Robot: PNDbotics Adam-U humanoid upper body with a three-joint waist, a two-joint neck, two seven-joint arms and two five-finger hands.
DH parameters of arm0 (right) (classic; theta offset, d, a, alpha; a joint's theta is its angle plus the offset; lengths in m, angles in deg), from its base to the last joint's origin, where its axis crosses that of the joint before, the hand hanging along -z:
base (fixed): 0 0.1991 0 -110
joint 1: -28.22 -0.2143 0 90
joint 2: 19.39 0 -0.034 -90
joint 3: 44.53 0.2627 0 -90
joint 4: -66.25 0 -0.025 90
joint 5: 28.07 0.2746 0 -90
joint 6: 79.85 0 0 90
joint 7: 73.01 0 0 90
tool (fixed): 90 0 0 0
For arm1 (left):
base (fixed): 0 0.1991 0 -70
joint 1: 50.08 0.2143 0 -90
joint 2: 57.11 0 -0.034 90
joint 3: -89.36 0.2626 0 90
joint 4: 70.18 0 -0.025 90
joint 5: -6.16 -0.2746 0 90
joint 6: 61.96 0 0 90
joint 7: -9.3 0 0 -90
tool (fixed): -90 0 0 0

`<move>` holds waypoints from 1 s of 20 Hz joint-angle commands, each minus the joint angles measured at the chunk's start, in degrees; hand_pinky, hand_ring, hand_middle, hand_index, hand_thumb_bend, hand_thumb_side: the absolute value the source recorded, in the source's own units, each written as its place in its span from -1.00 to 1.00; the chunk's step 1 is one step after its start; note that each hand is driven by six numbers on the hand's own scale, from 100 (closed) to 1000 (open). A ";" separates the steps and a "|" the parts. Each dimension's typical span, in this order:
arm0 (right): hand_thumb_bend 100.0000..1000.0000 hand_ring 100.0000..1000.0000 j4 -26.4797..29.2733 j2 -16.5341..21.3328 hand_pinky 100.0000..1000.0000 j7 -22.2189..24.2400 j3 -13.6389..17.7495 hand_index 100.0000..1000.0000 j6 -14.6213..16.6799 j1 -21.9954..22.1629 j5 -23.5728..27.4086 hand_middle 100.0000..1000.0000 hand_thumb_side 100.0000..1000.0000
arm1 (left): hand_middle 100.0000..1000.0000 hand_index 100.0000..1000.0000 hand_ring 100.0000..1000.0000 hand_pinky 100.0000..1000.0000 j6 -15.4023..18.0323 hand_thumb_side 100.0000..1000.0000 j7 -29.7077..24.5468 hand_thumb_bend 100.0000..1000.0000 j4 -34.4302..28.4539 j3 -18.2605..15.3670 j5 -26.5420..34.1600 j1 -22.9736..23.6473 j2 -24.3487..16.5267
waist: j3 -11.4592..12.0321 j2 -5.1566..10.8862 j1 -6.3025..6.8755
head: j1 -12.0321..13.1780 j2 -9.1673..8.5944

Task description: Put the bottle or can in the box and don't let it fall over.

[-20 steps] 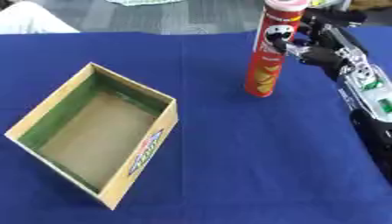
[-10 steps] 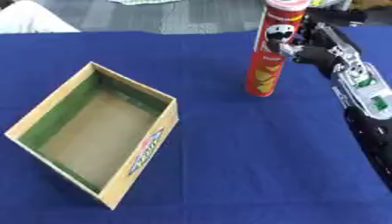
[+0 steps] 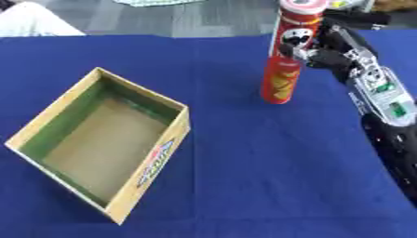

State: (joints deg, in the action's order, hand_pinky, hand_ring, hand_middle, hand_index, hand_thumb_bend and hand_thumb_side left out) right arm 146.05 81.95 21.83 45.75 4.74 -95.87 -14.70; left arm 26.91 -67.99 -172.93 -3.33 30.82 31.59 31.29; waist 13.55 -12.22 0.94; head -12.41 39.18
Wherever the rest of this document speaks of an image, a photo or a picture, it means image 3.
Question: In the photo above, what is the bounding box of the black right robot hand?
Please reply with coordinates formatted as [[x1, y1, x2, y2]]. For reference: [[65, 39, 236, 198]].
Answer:
[[276, 10, 380, 85]]

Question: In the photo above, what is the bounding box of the red cylindrical snack can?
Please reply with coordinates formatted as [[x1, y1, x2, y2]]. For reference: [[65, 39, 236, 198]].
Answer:
[[259, 0, 331, 105]]

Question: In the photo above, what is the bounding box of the tan cardboard box green inside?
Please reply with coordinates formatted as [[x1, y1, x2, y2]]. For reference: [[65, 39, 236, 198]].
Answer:
[[3, 66, 193, 226]]

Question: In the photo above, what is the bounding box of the green white checked cloth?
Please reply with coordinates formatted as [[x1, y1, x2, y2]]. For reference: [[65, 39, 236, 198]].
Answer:
[[111, 0, 204, 8]]

